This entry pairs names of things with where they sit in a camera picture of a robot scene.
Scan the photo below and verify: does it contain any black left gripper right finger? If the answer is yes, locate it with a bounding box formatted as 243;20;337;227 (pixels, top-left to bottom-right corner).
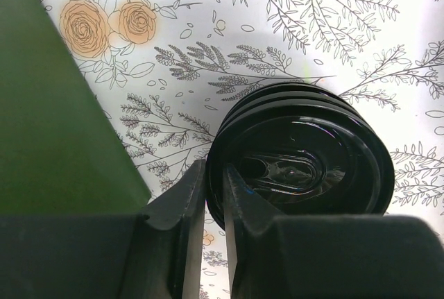
223;164;281;298

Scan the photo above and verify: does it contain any floral table mat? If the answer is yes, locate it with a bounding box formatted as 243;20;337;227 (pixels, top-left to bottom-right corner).
20;0;444;299

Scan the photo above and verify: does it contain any brown and green paper bag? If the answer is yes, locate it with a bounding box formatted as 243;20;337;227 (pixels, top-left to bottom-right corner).
1;0;151;214

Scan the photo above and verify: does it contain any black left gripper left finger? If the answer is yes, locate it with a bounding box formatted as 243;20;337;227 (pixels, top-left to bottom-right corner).
119;160;205;299

